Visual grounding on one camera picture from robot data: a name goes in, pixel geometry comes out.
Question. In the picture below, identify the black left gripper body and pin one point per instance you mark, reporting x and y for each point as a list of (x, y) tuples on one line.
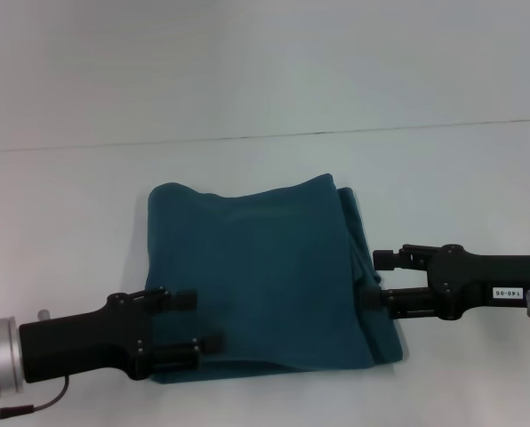
[(82, 338)]

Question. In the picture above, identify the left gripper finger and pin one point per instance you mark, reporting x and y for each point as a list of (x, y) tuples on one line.
[(180, 351), (167, 300)]

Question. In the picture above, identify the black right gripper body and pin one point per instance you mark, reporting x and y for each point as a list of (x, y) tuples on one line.
[(492, 284)]

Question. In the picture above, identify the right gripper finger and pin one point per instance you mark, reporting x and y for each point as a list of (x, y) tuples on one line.
[(403, 302), (403, 259)]

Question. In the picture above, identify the blue shirt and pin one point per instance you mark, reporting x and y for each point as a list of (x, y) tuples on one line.
[(269, 276)]

